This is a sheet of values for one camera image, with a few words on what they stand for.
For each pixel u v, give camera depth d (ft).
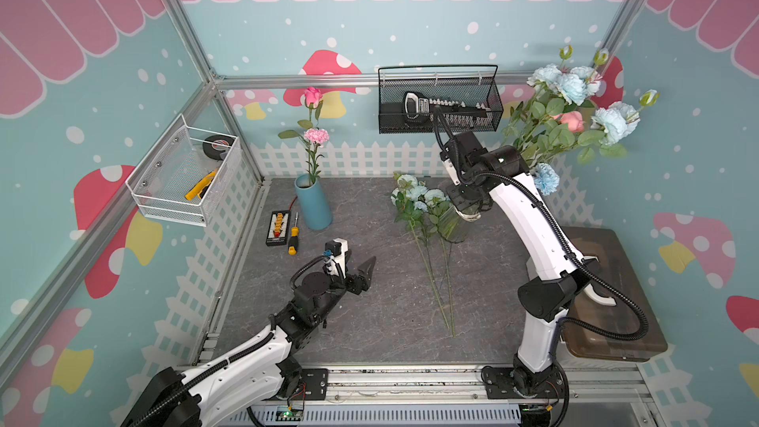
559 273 1.50
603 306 2.26
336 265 2.08
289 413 2.36
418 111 2.88
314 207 3.11
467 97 3.17
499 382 2.44
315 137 2.70
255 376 1.93
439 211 3.49
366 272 2.37
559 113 2.15
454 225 2.91
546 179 2.08
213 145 2.66
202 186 2.38
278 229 3.37
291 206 3.66
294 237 3.35
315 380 2.45
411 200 3.57
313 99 2.68
